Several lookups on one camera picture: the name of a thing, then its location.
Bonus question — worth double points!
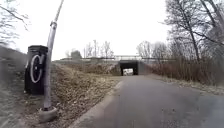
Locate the concrete underpass bridge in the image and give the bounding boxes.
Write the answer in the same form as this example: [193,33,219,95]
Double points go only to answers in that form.
[56,55,178,77]

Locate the dry grass verge with leaves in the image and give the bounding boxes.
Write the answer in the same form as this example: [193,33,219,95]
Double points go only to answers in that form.
[0,62,124,128]

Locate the grey asphalt path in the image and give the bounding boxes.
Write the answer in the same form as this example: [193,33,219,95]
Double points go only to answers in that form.
[69,73,224,128]

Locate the grey lamp pole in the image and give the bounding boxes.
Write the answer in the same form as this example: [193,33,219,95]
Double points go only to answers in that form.
[37,0,65,123]

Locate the brown bare bushes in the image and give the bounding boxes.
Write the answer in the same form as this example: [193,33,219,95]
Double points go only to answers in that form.
[149,57,224,86]

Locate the black cabinet with white graffiti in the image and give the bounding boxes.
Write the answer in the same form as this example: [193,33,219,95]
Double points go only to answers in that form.
[23,44,49,96]

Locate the row of bare trees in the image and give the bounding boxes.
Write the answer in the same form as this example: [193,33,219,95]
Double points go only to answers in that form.
[135,0,224,64]

